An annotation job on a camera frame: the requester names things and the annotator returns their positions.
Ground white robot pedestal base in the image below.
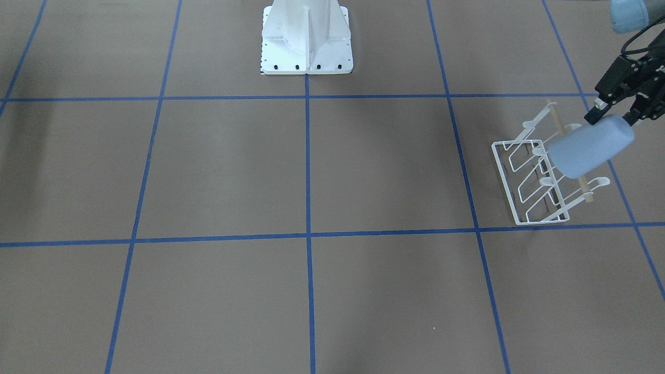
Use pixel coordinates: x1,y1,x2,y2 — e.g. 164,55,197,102
260,1,354,75

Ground light blue plastic cup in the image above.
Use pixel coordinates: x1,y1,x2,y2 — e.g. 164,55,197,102
547,114,635,179

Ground white wire cup holder rack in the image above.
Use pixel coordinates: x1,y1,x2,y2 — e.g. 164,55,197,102
491,100,610,226

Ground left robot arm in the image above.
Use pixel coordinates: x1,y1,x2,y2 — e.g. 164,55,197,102
584,1,664,126

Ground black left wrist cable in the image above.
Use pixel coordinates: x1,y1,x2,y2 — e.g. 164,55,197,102
621,23,665,58

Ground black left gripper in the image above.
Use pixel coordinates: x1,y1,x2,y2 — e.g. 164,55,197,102
584,36,664,126

